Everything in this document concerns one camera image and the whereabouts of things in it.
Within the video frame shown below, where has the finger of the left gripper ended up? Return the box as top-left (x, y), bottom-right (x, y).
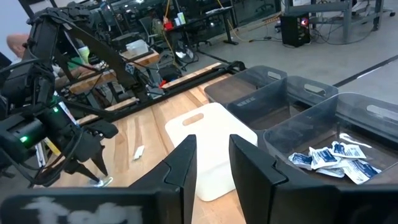
top-left (91, 146), bottom-right (109, 177)
top-left (63, 159), bottom-right (101, 184)

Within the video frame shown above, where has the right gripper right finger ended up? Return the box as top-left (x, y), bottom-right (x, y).
top-left (229, 134), bottom-right (340, 224)

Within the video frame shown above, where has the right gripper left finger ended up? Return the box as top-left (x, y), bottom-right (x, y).
top-left (129, 134), bottom-right (198, 224)

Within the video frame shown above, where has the green-print packet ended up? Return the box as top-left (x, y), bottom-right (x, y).
top-left (92, 175), bottom-right (114, 189)

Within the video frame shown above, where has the small plain white packet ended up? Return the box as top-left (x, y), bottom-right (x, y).
top-left (132, 144), bottom-right (146, 161)

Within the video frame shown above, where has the white plastic bin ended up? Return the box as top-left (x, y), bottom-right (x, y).
top-left (164, 102), bottom-right (259, 202)

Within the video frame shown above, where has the dark translucent plastic bin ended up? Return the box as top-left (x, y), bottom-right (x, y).
top-left (263, 92), bottom-right (398, 187)
top-left (226, 75), bottom-right (340, 131)
top-left (204, 65), bottom-right (289, 108)

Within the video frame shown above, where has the black bag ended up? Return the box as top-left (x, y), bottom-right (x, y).
top-left (157, 63), bottom-right (183, 83)

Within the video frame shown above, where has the neighbouring wooden table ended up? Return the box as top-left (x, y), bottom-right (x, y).
top-left (68, 49), bottom-right (161, 94)

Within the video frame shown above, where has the white plastic container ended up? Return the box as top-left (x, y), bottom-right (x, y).
top-left (125, 39), bottom-right (149, 57)

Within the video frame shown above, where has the person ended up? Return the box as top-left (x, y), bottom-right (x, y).
top-left (6, 33), bottom-right (32, 60)

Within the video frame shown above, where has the black office chair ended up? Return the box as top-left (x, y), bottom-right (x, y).
top-left (138, 16), bottom-right (164, 43)

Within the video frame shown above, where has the black computer tower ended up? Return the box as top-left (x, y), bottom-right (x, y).
top-left (280, 12), bottom-right (311, 49)

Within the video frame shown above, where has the white green bottle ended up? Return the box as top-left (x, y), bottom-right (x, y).
top-left (174, 11), bottom-right (187, 27)

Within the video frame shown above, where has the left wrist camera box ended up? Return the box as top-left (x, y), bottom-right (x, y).
top-left (0, 116), bottom-right (47, 162)

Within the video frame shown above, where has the grey metal table frame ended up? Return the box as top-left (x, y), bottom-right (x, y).
top-left (284, 0), bottom-right (396, 44)

